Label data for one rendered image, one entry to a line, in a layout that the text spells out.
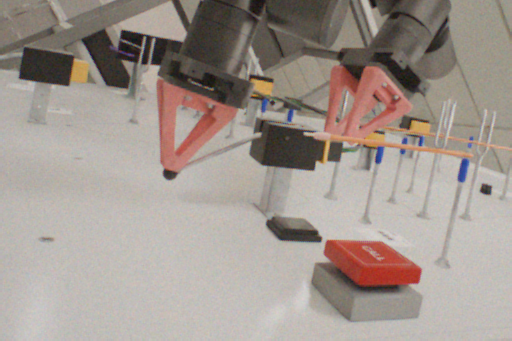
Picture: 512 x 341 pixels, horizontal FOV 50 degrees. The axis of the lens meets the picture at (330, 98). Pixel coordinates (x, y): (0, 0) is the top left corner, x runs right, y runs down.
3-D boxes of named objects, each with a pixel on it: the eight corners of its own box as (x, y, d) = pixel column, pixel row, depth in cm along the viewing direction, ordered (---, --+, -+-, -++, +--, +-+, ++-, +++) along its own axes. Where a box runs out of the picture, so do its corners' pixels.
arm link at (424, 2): (407, -30, 63) (451, -20, 60) (419, 8, 68) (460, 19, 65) (377, 14, 61) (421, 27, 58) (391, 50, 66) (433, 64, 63)
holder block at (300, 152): (248, 155, 54) (256, 116, 54) (298, 161, 57) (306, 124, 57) (261, 165, 51) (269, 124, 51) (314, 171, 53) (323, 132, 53)
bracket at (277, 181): (252, 203, 56) (262, 156, 55) (274, 205, 57) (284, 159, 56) (267, 219, 52) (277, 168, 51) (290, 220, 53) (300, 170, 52)
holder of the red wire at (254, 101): (255, 121, 124) (264, 74, 124) (263, 130, 112) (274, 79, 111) (233, 117, 123) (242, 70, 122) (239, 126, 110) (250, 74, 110)
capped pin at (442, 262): (430, 263, 49) (456, 146, 48) (438, 260, 50) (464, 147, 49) (445, 269, 48) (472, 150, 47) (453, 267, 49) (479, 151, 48)
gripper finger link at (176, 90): (194, 166, 55) (228, 80, 55) (210, 186, 48) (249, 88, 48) (127, 147, 52) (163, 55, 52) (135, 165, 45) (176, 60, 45)
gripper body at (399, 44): (364, 94, 65) (394, 47, 68) (425, 101, 57) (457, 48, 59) (331, 59, 62) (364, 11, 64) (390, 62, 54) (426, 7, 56)
